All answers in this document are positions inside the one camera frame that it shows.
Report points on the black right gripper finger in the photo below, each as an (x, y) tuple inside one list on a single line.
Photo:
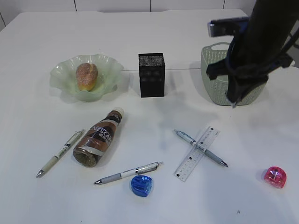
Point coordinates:
[(233, 90), (246, 91)]

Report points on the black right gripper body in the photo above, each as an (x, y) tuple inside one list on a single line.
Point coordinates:
[(254, 53)]

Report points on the paper ball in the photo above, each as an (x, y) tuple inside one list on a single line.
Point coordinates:
[(233, 105)]

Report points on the pink pencil sharpener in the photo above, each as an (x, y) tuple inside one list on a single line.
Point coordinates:
[(276, 177)]

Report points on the sugared bread roll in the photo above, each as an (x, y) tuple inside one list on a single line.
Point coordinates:
[(86, 76)]

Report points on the brown Nescafe coffee bottle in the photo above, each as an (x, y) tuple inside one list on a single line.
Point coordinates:
[(91, 148)]

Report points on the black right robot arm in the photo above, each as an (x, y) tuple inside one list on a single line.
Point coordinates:
[(275, 10)]

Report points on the green plastic woven basket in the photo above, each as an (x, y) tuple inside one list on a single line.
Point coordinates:
[(217, 88)]

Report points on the grey pen under ruler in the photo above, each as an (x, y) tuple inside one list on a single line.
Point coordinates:
[(208, 153)]

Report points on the black mesh pen holder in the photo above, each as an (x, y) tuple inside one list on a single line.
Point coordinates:
[(152, 75)]

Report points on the grey white centre pen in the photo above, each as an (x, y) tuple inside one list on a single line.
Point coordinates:
[(135, 171)]

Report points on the blue pencil sharpener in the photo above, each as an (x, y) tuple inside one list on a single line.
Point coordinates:
[(141, 185)]

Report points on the beige pen on left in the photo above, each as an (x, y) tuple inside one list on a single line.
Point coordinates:
[(55, 158)]

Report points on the clear plastic ruler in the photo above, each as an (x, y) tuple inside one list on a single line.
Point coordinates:
[(196, 153)]

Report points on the green wavy glass bowl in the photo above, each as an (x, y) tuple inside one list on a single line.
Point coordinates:
[(63, 76)]

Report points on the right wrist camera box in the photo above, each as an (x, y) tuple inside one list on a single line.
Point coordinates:
[(228, 26)]

